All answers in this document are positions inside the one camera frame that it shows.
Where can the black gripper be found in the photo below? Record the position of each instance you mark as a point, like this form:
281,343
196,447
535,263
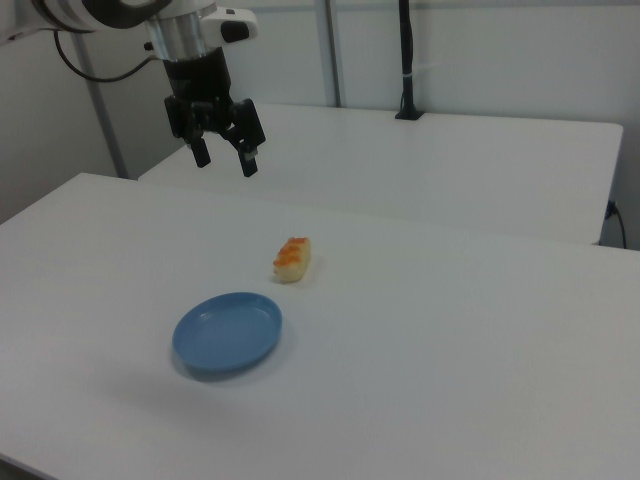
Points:
200,80

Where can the bread with orange topping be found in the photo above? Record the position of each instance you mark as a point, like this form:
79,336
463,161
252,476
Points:
292,262

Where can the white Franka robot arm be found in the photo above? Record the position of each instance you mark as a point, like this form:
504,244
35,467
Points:
90,12

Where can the blue round plate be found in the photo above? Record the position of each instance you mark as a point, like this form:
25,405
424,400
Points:
225,335

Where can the grey partition post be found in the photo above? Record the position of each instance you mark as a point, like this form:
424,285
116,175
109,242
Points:
334,55
102,110

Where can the black camera stand pole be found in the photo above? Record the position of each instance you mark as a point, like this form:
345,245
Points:
409,75

